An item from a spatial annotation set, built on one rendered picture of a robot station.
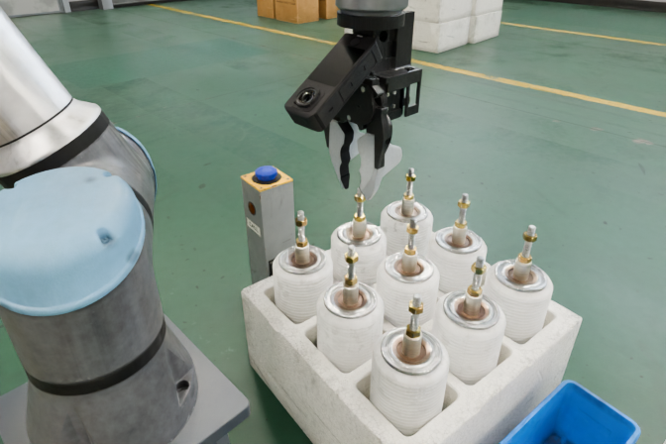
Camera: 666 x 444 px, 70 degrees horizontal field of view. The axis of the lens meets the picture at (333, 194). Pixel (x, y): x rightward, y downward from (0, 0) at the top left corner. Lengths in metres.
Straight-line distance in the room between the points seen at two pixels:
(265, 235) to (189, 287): 0.32
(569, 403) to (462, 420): 0.24
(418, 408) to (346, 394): 0.10
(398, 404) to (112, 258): 0.39
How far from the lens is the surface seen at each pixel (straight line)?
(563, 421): 0.90
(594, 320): 1.16
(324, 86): 0.49
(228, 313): 1.06
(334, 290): 0.70
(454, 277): 0.82
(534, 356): 0.77
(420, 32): 3.32
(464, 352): 0.69
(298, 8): 4.25
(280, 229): 0.90
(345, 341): 0.68
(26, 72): 0.50
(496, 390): 0.71
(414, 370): 0.61
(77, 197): 0.42
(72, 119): 0.51
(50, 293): 0.39
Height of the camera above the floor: 0.71
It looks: 29 degrees down
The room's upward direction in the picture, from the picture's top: straight up
